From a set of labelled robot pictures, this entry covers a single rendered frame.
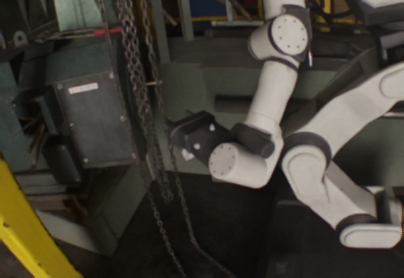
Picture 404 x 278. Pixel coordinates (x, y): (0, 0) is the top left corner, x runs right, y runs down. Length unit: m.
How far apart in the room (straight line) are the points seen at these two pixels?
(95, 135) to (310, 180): 0.64
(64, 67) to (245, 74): 0.68
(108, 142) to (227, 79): 0.53
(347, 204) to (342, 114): 0.30
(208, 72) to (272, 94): 0.67
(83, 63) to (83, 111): 0.14
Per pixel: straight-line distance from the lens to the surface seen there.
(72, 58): 0.91
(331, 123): 0.70
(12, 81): 0.98
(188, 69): 1.28
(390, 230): 0.95
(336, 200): 0.87
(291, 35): 0.55
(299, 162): 0.70
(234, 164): 0.51
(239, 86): 1.20
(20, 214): 0.73
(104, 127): 0.92
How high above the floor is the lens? 1.02
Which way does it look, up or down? 30 degrees down
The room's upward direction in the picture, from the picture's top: 8 degrees counter-clockwise
